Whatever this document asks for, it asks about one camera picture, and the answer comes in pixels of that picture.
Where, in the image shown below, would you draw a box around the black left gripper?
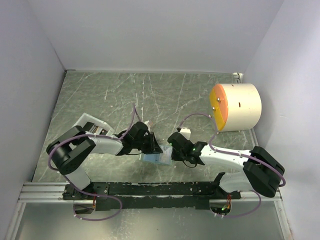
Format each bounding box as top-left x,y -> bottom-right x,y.
133,132 -> 164,155

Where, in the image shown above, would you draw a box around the green card holder wallet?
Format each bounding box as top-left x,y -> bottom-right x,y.
139,153 -> 173,166

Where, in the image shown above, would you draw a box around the grey credit card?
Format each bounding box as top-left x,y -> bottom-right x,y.
159,146 -> 172,164

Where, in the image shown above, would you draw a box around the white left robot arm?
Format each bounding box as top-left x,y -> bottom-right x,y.
46,121 -> 163,200

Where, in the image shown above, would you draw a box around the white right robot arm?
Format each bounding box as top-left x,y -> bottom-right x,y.
167,132 -> 285,199

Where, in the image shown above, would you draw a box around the black cards in tray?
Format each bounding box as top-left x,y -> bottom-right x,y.
83,121 -> 109,136

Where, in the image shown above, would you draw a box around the white card tray box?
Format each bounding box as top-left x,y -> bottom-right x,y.
74,113 -> 115,136

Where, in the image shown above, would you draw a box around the white cylinder with orange lid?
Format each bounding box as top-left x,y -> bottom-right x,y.
209,83 -> 262,132

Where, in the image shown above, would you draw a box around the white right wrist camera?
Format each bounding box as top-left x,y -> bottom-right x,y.
177,127 -> 191,140

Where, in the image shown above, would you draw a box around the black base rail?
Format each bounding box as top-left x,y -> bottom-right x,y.
62,172 -> 241,211

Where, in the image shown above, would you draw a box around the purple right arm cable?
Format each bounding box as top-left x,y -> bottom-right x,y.
177,113 -> 287,218

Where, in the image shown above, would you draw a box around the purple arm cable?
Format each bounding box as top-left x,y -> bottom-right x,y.
177,113 -> 287,218
47,102 -> 143,221

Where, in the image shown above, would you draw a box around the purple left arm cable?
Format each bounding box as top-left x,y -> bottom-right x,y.
47,102 -> 143,221

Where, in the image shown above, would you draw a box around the aluminium frame profile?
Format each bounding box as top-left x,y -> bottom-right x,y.
18,182 -> 67,203

